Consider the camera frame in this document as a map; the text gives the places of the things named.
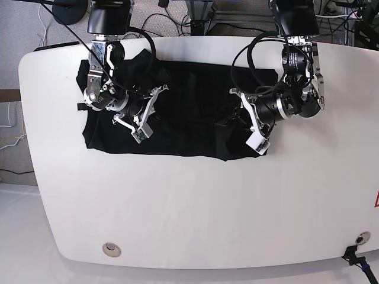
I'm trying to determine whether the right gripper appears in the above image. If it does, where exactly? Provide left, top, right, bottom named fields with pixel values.
left=111, top=84, right=169, bottom=133

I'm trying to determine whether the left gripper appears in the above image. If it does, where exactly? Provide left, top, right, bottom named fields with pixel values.
left=246, top=93, right=284, bottom=138

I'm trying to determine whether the black T-shirt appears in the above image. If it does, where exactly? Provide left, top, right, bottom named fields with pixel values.
left=75, top=49, right=279, bottom=162

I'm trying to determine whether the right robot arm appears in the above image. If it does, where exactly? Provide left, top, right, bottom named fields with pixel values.
left=83, top=1, right=168, bottom=142

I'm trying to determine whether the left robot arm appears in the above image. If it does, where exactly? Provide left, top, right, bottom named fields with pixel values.
left=230, top=1, right=325, bottom=139

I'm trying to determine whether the black flat bar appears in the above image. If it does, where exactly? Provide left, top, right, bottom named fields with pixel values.
left=33, top=41, right=80, bottom=52

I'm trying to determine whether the round dark stand base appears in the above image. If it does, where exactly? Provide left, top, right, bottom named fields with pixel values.
left=52, top=0, right=88, bottom=25

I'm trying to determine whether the silver table grommet left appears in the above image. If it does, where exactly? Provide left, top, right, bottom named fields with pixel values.
left=102, top=243, right=121, bottom=258

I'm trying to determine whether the silver table grommet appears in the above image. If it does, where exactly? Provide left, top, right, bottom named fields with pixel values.
left=102, top=243, right=121, bottom=258
left=355, top=231, right=371, bottom=246

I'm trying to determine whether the red warning triangle sticker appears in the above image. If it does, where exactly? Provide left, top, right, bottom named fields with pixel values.
left=374, top=191, right=379, bottom=208

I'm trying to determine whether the silver table grommet right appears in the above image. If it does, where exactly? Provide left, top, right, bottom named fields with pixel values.
left=355, top=231, right=371, bottom=246

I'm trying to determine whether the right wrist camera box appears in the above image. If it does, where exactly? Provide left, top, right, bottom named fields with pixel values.
left=131, top=124, right=153, bottom=144

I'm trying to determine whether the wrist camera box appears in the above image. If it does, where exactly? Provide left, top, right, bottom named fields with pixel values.
left=131, top=124, right=153, bottom=144
left=246, top=132, right=270, bottom=156

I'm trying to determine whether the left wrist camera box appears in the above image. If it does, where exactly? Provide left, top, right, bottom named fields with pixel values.
left=246, top=132, right=270, bottom=156

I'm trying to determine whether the metal frame post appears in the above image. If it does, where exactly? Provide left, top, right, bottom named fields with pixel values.
left=185, top=1, right=216, bottom=36

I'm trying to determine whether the black clamp with cable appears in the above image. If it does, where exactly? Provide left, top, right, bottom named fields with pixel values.
left=342, top=245, right=378, bottom=284

